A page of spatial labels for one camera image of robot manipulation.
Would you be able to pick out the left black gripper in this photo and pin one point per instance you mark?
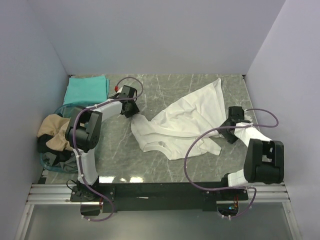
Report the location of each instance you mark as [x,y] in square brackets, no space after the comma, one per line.
[135,110]

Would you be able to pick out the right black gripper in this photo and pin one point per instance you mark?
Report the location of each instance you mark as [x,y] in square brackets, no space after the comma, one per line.
[231,139]

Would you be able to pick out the white printed t shirt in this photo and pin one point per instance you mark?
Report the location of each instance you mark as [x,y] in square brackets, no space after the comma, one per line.
[174,129]

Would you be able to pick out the beige t shirt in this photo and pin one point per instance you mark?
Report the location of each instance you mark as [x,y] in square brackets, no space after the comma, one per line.
[55,126]

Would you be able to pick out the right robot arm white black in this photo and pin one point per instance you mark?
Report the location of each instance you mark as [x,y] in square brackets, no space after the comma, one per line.
[264,160]

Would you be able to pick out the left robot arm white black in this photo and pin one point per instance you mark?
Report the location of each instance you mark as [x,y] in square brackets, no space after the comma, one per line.
[84,129]

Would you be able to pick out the folded teal t shirt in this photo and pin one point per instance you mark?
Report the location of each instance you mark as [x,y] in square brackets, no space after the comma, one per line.
[90,90]

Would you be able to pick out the clear blue plastic bin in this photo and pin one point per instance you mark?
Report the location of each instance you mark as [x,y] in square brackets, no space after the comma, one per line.
[64,111]

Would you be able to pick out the grey t shirt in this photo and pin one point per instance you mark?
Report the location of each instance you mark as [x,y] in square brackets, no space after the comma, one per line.
[59,163]

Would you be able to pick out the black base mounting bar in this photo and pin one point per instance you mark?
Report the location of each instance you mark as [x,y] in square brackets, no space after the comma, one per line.
[127,197]

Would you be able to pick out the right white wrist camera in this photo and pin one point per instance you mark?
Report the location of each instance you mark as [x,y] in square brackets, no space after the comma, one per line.
[249,117]

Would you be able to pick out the aluminium rail frame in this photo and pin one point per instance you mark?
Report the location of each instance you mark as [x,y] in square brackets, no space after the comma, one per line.
[59,194]

